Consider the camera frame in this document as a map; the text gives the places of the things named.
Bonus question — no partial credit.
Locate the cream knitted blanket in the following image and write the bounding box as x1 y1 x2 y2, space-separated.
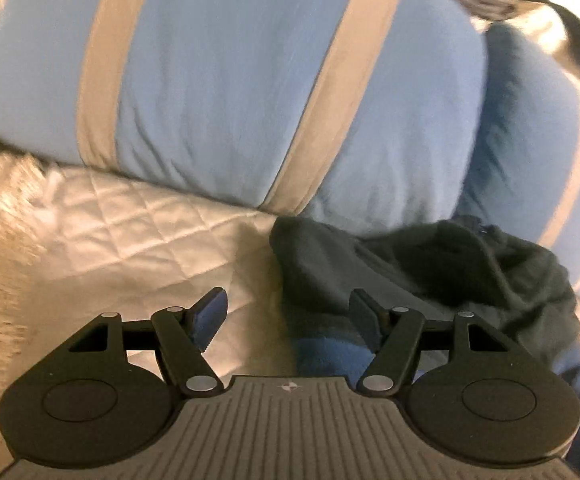
0 150 61 461

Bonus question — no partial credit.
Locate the blue pillow with tan stripes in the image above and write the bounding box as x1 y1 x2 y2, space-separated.
454 22 580 300
0 0 487 222

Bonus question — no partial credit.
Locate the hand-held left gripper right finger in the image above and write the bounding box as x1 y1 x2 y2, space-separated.
349 289 511 395

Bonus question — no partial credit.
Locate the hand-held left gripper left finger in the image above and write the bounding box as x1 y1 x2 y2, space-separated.
69 287 229 396

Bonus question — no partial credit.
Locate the white quilted bedspread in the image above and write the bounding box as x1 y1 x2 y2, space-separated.
20 160 298 383

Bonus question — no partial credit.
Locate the blue and navy fleece jacket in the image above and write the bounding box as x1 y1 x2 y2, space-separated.
270 215 580 480

